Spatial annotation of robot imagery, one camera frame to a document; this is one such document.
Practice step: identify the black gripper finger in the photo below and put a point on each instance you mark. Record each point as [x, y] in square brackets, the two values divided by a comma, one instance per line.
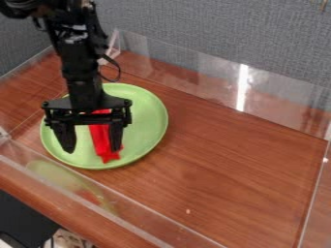
[65, 135]
[114, 134]

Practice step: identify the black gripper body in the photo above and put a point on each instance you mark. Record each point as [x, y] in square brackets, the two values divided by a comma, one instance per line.
[110, 109]

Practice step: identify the red toy carrot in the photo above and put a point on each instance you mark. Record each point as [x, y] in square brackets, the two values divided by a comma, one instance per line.
[101, 143]

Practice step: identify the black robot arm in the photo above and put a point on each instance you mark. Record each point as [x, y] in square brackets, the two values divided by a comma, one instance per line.
[80, 43]

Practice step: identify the green round plate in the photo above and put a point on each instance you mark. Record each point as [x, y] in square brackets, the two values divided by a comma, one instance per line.
[141, 135]

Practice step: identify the clear acrylic corner bracket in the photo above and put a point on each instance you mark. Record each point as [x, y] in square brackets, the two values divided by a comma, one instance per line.
[113, 50]

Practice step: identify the clear acrylic enclosure wall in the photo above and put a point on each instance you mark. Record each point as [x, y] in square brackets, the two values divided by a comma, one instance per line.
[236, 179]

